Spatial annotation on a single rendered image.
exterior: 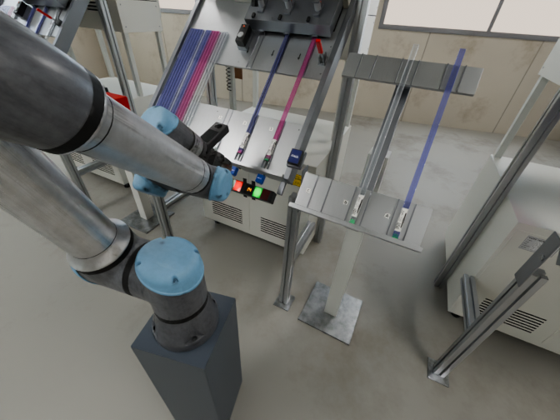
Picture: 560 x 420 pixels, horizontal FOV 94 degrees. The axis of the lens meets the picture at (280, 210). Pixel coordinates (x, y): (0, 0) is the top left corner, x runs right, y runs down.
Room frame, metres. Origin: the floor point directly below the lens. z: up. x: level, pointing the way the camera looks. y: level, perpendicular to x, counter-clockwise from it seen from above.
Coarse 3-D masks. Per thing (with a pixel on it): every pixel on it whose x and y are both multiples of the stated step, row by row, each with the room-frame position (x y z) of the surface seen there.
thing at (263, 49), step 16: (208, 0) 1.46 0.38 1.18; (224, 0) 1.43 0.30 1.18; (208, 16) 1.39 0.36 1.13; (224, 16) 1.36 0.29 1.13; (240, 16) 1.33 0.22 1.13; (256, 32) 1.25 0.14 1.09; (272, 32) 1.22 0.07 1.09; (336, 32) 1.14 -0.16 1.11; (224, 48) 1.24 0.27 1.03; (256, 48) 1.19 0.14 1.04; (272, 48) 1.17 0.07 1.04; (288, 48) 1.15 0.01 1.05; (304, 48) 1.13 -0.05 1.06; (224, 64) 1.18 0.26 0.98; (240, 64) 1.16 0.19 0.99; (256, 64) 1.14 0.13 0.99; (272, 64) 1.11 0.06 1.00; (288, 64) 1.10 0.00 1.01
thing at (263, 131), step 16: (208, 112) 1.03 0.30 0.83; (224, 112) 1.01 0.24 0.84; (240, 112) 1.00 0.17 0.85; (192, 128) 1.00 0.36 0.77; (240, 128) 0.94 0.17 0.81; (256, 128) 0.93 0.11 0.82; (272, 128) 0.91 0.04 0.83; (288, 128) 0.90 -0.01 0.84; (224, 144) 0.91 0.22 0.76; (240, 144) 0.90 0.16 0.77; (256, 144) 0.88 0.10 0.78; (288, 144) 0.85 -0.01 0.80; (240, 160) 0.84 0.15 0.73; (256, 160) 0.84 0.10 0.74; (272, 160) 0.82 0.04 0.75
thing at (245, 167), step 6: (234, 162) 0.82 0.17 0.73; (240, 162) 0.82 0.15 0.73; (240, 168) 0.87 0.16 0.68; (246, 168) 0.83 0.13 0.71; (252, 168) 0.79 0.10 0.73; (258, 168) 0.79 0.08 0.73; (264, 168) 0.78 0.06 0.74; (270, 174) 0.77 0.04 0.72; (276, 174) 0.76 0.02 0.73; (282, 174) 0.76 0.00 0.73; (282, 180) 0.78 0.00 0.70
